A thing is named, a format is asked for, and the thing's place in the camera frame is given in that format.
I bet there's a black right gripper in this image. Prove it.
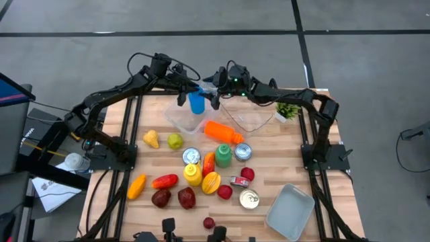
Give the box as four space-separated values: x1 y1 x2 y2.
210 63 253 111

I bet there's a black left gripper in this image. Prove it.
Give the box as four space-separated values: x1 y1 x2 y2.
167 69 202 107

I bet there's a blue plastic bottle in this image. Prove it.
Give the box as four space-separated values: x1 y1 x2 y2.
187 86 206 116

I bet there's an orange plastic bottle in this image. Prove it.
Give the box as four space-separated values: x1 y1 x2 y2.
204 120 245 145

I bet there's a green toy apple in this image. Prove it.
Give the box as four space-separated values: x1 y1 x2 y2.
167 132 185 151

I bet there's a yellow toy pear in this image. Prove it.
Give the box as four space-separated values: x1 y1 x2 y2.
142 130 161 149

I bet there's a silver tin can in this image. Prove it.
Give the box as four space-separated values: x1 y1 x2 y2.
181 147 202 165
234 143 253 162

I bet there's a green plastic bottle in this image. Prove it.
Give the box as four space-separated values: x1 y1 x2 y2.
214 143 233 169

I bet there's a red and yellow toy mango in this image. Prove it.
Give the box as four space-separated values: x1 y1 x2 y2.
202 151 216 178

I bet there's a yellow plastic bottle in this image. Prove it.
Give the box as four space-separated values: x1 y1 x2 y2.
183 163 203 188

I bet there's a red elongated toy fruit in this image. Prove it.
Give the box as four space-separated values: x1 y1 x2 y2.
150 173 179 190

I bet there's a yellow toy starfruit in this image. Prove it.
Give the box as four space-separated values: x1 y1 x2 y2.
201 171 222 195

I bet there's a red tin can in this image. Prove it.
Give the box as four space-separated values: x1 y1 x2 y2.
229 175 251 188

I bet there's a red toy apple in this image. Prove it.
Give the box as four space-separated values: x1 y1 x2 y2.
216 184 234 200
240 167 255 182

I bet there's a dark red toy fruit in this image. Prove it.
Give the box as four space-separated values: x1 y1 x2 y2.
150 189 172 208
177 186 197 210

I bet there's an orange-yellow toy mango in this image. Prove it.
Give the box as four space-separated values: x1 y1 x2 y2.
126 173 148 200

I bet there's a gold-lidded tin can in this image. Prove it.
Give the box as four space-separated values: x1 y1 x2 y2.
239 188 261 210

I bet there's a deep clear plastic bin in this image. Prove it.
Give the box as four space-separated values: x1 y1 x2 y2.
163 81 223 136

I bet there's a shallow clear plastic bin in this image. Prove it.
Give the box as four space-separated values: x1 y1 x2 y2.
220 95 275 138

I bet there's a small green potted plant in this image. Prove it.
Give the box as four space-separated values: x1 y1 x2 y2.
274 102 302 124

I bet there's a clear plastic water bottle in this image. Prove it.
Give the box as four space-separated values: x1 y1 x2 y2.
63 152 91 172

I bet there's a grey rectangular tray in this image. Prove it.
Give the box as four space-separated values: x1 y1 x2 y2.
265 183 316 242

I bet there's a black stand with white lettering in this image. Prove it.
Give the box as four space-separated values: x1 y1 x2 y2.
16 107 91 191

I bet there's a white paper sheet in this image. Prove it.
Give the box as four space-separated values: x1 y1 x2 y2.
32 162 83 214

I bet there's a blue computer screen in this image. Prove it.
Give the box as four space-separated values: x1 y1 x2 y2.
0 72 36 108

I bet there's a black aluminium table frame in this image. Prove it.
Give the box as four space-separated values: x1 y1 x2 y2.
79 78 369 242

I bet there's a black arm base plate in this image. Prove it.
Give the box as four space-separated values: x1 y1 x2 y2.
301 143 351 171
89 144 138 171

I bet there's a black floor cable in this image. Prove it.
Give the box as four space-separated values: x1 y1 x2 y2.
395 128 430 174

